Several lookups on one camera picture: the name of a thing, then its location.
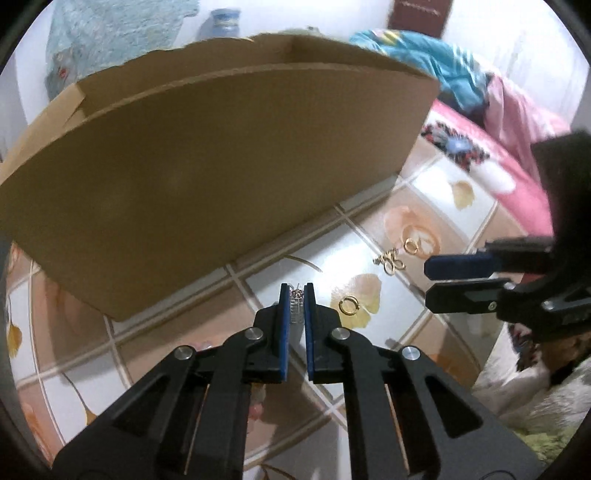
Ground cardboard box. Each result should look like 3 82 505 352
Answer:
0 34 441 323

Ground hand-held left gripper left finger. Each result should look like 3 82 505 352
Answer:
52 284 291 480

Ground small silver earring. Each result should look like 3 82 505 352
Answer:
290 282 305 326

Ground blue floral blanket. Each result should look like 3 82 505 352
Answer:
348 28 492 112

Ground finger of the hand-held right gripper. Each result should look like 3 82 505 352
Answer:
424 236 556 280
425 276 591 343

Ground blue water jug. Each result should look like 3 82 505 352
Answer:
201 8 242 40

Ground pink floral bedsheet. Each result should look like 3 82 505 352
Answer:
420 99 557 241

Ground light blue hanging cloth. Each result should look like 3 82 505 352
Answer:
44 0 197 100

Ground light pink pillow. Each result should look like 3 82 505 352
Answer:
482 74 571 160

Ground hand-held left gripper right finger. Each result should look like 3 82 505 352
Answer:
304 282 548 480

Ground gold butterfly earring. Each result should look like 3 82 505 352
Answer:
373 248 407 274

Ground brown wooden door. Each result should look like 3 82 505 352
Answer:
387 0 452 32

